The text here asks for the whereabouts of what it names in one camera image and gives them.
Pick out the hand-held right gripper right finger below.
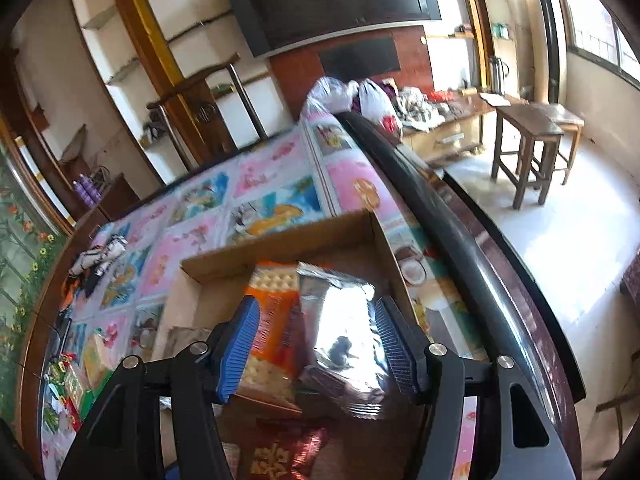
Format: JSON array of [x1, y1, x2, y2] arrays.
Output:
[[374, 296, 576, 480]]

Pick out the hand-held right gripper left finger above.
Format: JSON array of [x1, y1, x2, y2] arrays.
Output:
[[57, 296, 262, 480]]

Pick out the orange cracker packet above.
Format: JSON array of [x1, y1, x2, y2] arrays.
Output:
[[237, 260, 312, 404]]

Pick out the large silver foil snack packet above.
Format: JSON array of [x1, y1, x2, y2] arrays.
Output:
[[295, 261, 394, 419]]

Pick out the red gold striped snack packet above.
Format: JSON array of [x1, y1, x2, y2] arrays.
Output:
[[240, 427, 332, 480]]

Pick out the cardboard box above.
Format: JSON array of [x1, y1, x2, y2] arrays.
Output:
[[150, 209, 431, 480]]

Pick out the green yellow cracker packet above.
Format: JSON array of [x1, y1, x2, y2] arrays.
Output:
[[82, 332, 115, 386], [62, 362, 94, 409]]

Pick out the orange black cloth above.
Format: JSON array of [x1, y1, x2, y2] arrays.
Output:
[[62, 270, 109, 307]]

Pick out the white patterned scarf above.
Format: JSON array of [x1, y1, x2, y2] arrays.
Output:
[[67, 237, 129, 279]]

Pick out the printed tablecloth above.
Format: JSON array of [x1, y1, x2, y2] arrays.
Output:
[[40, 110, 481, 480]]

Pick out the black tray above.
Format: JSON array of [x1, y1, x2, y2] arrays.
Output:
[[50, 317, 72, 356]]

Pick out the green white snack packet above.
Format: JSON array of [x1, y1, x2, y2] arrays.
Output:
[[43, 400, 72, 433]]

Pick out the wooden side cabinet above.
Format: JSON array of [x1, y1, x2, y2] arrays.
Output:
[[90, 172, 142, 222]]

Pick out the low wooden television cabinet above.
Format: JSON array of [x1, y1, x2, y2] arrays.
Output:
[[400, 92, 501, 167]]

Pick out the dark crumpled bag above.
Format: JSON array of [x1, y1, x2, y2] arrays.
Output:
[[142, 120, 169, 149]]

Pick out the wooden chair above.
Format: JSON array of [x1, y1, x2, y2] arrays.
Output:
[[146, 52, 269, 173]]

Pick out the white plastic bag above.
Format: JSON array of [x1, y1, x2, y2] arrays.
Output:
[[300, 77, 359, 122], [359, 79, 404, 137]]

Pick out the wooden stool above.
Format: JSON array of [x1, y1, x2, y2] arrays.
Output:
[[492, 105, 565, 210], [530, 102, 586, 187]]

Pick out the steel kettle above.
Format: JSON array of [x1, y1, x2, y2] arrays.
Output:
[[487, 56, 511, 95]]

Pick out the window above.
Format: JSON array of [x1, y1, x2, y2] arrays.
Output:
[[569, 0, 640, 87]]

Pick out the flower wall mural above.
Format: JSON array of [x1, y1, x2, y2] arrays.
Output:
[[0, 152, 69, 411]]

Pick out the black wall panel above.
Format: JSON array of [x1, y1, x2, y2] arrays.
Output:
[[318, 33, 402, 79]]

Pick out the white wall shelves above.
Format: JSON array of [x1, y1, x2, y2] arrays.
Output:
[[67, 0, 281, 157]]

